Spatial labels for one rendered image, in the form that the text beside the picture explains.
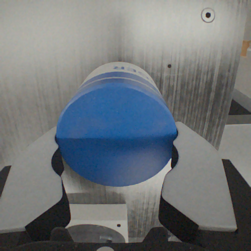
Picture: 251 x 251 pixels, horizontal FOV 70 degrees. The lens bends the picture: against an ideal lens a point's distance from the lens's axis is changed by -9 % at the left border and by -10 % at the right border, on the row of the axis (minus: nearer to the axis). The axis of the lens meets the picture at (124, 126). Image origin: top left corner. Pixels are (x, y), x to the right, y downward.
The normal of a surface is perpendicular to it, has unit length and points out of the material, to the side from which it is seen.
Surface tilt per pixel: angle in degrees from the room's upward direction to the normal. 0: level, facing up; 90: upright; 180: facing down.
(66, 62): 0
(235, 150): 0
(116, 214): 90
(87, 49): 0
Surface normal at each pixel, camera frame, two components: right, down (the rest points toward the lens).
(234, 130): 0.00, 0.47
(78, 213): -0.04, -0.88
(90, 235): 0.07, -0.67
